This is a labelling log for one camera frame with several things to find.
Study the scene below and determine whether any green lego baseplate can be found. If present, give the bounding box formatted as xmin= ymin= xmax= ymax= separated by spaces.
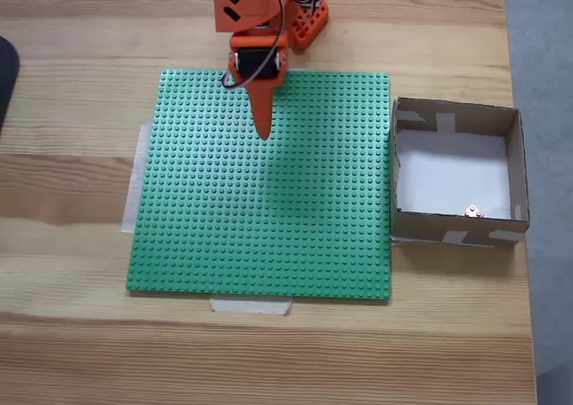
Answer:
xmin=124 ymin=68 xmax=393 ymax=306

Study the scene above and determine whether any open cardboard box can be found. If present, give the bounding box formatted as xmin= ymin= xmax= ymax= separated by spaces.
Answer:
xmin=389 ymin=96 xmax=532 ymax=248

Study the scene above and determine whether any black rounded flat object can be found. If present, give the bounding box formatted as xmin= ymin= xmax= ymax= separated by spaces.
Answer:
xmin=0 ymin=36 xmax=21 ymax=134

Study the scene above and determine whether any thin gripper servo cable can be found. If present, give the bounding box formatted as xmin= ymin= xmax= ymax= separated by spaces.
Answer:
xmin=221 ymin=0 xmax=286 ymax=89

